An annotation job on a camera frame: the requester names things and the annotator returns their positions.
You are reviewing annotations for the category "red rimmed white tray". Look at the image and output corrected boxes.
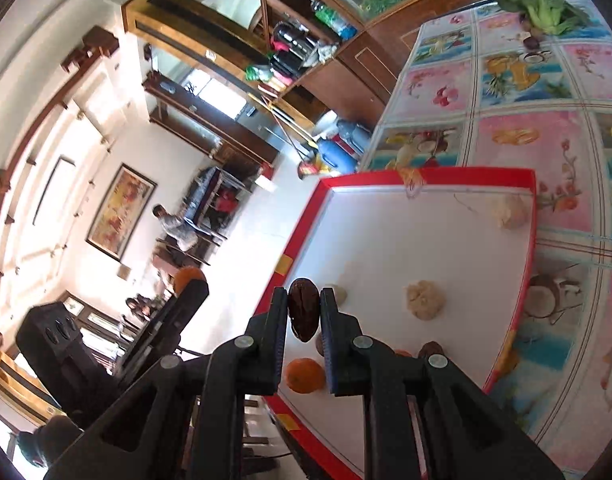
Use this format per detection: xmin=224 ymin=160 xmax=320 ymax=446
xmin=253 ymin=169 xmax=538 ymax=480

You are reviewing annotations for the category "blue thermos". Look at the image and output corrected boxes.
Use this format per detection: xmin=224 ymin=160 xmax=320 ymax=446
xmin=318 ymin=139 xmax=359 ymax=174

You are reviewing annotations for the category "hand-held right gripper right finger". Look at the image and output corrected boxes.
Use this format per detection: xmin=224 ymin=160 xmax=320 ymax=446
xmin=320 ymin=287 xmax=564 ymax=480

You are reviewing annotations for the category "red broom and dustpan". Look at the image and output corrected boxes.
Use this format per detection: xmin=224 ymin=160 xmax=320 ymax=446
xmin=261 ymin=95 xmax=331 ymax=181

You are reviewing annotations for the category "green bok choy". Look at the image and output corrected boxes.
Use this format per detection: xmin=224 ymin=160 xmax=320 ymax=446
xmin=493 ymin=0 xmax=594 ymax=36

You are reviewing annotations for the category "wooden cabinet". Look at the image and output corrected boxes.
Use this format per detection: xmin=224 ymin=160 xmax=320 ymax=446
xmin=258 ymin=25 xmax=423 ymax=127

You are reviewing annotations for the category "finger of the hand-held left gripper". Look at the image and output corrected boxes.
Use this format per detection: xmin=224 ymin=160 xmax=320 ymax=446
xmin=130 ymin=280 xmax=210 ymax=376
xmin=114 ymin=292 xmax=187 ymax=371

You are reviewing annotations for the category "fruit print tablecloth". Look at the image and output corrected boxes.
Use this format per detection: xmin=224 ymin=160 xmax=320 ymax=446
xmin=358 ymin=0 xmax=612 ymax=476

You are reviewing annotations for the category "green bag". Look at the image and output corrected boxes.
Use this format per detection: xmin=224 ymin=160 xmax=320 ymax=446
xmin=245 ymin=64 xmax=275 ymax=84

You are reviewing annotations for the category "dark side table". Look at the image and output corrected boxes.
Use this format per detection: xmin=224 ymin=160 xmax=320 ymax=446
xmin=186 ymin=167 xmax=252 ymax=234

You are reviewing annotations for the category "grey thermos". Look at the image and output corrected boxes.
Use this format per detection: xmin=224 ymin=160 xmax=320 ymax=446
xmin=336 ymin=120 xmax=372 ymax=156

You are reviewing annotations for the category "framed wall painting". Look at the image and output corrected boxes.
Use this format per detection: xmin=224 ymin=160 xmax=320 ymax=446
xmin=86 ymin=162 xmax=159 ymax=262

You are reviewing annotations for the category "green water bottle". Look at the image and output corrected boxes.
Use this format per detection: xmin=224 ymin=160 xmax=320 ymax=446
xmin=311 ymin=0 xmax=358 ymax=41

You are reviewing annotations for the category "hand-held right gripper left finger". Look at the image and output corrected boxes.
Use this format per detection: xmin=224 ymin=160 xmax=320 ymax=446
xmin=43 ymin=285 xmax=289 ymax=480

